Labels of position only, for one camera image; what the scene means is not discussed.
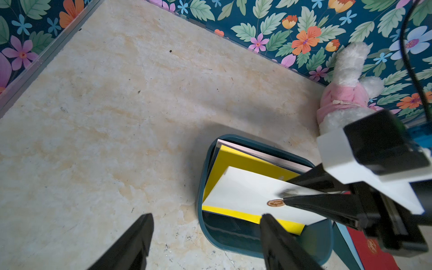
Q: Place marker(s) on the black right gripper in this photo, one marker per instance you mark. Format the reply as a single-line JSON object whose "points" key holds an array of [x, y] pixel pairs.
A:
{"points": [[380, 218]]}

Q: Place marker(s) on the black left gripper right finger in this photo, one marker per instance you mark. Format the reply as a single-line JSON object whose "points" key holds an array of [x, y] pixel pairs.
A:
{"points": [[281, 251]]}

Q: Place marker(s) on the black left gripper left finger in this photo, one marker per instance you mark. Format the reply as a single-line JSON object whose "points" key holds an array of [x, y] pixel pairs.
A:
{"points": [[130, 251]]}

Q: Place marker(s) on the red envelope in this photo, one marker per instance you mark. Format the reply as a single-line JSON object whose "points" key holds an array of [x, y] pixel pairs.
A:
{"points": [[370, 253]]}

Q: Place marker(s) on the bright yellow envelope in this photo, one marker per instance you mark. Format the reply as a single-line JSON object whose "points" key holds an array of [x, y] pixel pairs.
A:
{"points": [[229, 157]]}

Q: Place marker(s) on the teal storage box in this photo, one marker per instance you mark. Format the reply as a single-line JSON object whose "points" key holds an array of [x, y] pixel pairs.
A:
{"points": [[243, 237]]}

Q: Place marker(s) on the light blue envelope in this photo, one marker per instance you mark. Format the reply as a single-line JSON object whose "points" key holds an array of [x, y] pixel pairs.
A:
{"points": [[349, 241]]}

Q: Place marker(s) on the dark green envelope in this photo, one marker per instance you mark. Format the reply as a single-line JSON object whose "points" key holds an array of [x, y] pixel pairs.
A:
{"points": [[342, 249]]}

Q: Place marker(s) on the white plush bunny pink shirt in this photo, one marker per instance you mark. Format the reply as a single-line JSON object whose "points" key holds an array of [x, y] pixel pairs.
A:
{"points": [[345, 100]]}

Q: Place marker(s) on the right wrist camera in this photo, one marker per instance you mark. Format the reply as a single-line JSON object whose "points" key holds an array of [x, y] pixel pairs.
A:
{"points": [[380, 151]]}

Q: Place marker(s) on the aluminium frame profile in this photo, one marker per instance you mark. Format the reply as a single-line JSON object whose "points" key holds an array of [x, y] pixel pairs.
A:
{"points": [[32, 34]]}

